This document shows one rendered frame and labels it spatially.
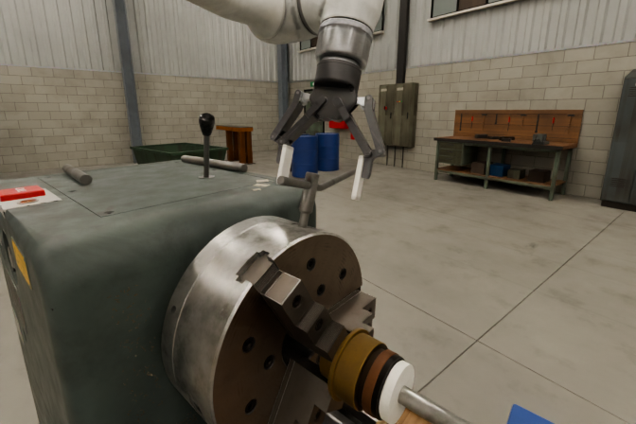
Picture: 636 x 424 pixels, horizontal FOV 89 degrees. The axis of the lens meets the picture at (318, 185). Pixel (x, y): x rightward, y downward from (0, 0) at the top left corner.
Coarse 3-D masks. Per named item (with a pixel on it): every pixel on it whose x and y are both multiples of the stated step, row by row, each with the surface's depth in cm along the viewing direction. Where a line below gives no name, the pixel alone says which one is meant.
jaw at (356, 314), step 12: (360, 288) 59; (348, 300) 54; (360, 300) 55; (372, 300) 55; (336, 312) 51; (348, 312) 51; (360, 312) 51; (372, 312) 55; (348, 324) 48; (360, 324) 48; (372, 336) 47
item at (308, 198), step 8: (312, 176) 50; (312, 184) 50; (304, 192) 50; (312, 192) 50; (304, 200) 50; (312, 200) 50; (304, 208) 50; (312, 208) 51; (304, 216) 50; (304, 224) 50
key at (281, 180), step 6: (354, 168) 72; (342, 174) 65; (348, 174) 67; (282, 180) 42; (288, 180) 43; (294, 180) 45; (300, 180) 47; (330, 180) 59; (336, 180) 61; (342, 180) 64; (294, 186) 45; (300, 186) 47; (306, 186) 48; (318, 186) 53; (324, 186) 55
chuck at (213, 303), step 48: (240, 240) 46; (288, 240) 44; (336, 240) 51; (192, 288) 43; (240, 288) 39; (336, 288) 53; (192, 336) 40; (240, 336) 39; (288, 336) 54; (192, 384) 39; (240, 384) 40
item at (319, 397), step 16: (288, 352) 50; (288, 368) 46; (304, 368) 45; (288, 384) 45; (304, 384) 44; (320, 384) 42; (288, 400) 44; (304, 400) 43; (320, 400) 42; (272, 416) 45; (288, 416) 43; (304, 416) 42; (320, 416) 44
